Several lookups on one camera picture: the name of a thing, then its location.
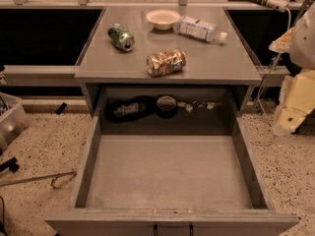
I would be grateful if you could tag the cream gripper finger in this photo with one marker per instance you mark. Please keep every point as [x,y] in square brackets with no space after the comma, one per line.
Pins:
[283,43]
[297,100]

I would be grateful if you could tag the crushed orange soda can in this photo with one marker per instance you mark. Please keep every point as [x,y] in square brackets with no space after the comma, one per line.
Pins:
[166,62]

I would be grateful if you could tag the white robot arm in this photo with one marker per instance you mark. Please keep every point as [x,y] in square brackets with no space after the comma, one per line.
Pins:
[302,52]

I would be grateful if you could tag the grey cabinet with drawer opening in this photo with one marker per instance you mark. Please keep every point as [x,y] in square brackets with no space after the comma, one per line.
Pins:
[211,90]

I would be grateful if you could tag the green soda can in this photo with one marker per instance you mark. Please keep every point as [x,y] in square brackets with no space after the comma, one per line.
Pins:
[121,37]

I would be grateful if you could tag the open grey top drawer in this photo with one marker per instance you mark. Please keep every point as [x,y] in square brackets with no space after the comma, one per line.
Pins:
[170,186]

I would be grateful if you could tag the clear plastic water bottle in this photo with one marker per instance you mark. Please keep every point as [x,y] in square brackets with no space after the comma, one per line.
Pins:
[199,29]

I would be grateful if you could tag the white paper bowl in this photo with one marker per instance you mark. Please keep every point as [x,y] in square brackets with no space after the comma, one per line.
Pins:
[162,19]

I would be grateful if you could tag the black tape roll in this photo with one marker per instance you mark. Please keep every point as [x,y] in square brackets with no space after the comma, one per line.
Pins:
[166,106]

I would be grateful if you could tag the clear plastic storage bin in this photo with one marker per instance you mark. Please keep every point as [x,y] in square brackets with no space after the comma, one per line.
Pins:
[13,119]

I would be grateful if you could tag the metal rod tool on floor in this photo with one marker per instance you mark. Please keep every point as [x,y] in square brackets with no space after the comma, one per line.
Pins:
[37,178]

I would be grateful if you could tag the black object on floor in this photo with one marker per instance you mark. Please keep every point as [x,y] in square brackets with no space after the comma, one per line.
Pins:
[10,164]

